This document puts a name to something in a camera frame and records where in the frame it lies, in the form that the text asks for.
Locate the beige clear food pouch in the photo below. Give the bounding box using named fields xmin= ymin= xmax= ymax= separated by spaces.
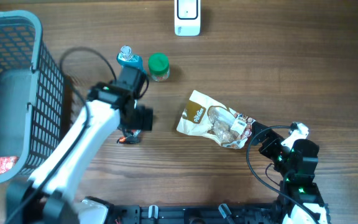
xmin=177 ymin=90 xmax=255 ymax=149

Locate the green lid glass jar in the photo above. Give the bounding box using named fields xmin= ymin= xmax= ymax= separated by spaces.
xmin=148 ymin=53 xmax=170 ymax=82

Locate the black red snack packet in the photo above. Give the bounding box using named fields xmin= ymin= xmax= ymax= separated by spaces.
xmin=117 ymin=129 xmax=142 ymax=144

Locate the blue mouthwash bottle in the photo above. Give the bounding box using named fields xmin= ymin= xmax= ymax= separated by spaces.
xmin=116 ymin=45 xmax=147 ymax=74

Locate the red tissue packet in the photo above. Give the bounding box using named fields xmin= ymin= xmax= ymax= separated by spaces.
xmin=0 ymin=156 xmax=19 ymax=174

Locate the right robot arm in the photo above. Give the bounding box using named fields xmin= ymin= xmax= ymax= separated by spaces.
xmin=246 ymin=122 xmax=331 ymax=224

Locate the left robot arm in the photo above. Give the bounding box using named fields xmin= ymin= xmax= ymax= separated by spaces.
xmin=6 ymin=67 xmax=153 ymax=223

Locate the white barcode scanner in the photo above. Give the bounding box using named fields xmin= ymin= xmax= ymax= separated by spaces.
xmin=174 ymin=0 xmax=201 ymax=37

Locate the grey plastic shopping basket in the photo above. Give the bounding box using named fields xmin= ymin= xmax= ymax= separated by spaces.
xmin=0 ymin=10 xmax=65 ymax=184

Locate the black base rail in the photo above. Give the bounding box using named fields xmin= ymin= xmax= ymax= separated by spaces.
xmin=103 ymin=204 xmax=281 ymax=224

